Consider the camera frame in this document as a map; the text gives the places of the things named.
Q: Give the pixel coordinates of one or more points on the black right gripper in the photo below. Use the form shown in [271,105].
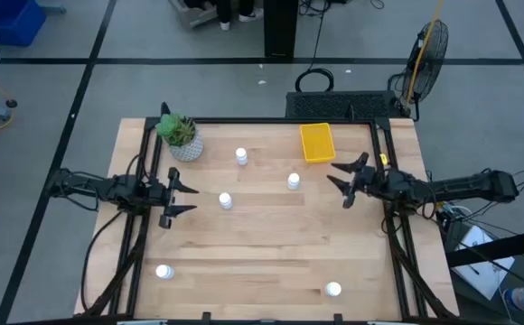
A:
[370,180]

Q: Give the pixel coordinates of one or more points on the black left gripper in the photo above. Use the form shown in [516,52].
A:
[162,192]

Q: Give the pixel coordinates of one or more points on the white pill bottle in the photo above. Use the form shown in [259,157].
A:
[164,271]
[333,289]
[293,181]
[241,156]
[225,200]

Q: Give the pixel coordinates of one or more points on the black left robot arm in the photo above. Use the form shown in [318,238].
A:
[108,187]

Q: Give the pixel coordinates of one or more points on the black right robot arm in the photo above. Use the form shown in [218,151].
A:
[461,187]

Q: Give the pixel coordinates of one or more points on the yellow plastic basket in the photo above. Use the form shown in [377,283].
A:
[318,144]

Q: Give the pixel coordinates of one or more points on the yellow tag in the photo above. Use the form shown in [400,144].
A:
[383,159]

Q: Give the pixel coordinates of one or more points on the white grey patterned pot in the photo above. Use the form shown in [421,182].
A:
[189,151]

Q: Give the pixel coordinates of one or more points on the black perforated computer case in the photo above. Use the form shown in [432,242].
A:
[334,106]

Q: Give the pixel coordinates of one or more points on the green succulent plant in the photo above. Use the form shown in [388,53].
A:
[174,128]

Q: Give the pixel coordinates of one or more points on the black floor fan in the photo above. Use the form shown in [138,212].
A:
[424,63]

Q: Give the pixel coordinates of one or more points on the white flat panel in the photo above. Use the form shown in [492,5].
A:
[483,271]

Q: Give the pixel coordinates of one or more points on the black beam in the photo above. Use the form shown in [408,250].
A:
[501,247]

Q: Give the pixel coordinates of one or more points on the grey box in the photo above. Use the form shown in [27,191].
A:
[194,15]

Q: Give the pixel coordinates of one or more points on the person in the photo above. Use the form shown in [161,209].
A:
[224,9]

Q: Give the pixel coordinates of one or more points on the blue plastic bin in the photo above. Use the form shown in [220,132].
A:
[4,22]

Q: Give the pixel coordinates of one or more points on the black aluminium table frame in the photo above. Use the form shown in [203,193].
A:
[266,120]

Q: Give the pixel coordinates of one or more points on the black frame bracket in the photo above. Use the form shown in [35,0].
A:
[206,316]
[338,318]

